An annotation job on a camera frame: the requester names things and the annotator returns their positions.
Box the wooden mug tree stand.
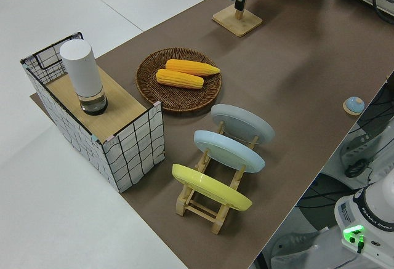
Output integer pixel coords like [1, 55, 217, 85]
[212, 1, 263, 38]

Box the yellow corn cob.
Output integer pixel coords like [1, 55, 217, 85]
[165, 58, 222, 77]
[156, 68, 204, 90]

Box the brown table mat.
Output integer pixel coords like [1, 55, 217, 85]
[30, 0, 394, 269]

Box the round brown wicker basket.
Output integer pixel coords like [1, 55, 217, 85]
[135, 47, 223, 116]

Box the grey plate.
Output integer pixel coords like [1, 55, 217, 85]
[211, 103, 275, 147]

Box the light blue plate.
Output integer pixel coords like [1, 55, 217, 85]
[193, 129, 266, 174]

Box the yellow plate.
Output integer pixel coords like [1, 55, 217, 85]
[171, 163, 253, 211]

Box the black power adapter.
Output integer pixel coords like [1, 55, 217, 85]
[344, 160, 370, 178]

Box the wooden plate rack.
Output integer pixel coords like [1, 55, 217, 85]
[175, 121, 259, 235]

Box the wire grid shelf wooden board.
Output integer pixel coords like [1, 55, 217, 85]
[20, 31, 166, 193]

